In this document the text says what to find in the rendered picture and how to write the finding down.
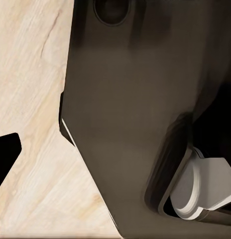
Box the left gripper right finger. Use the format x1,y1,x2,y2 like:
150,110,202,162
219,132,231,167

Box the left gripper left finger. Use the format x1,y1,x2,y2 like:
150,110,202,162
0,132,22,186

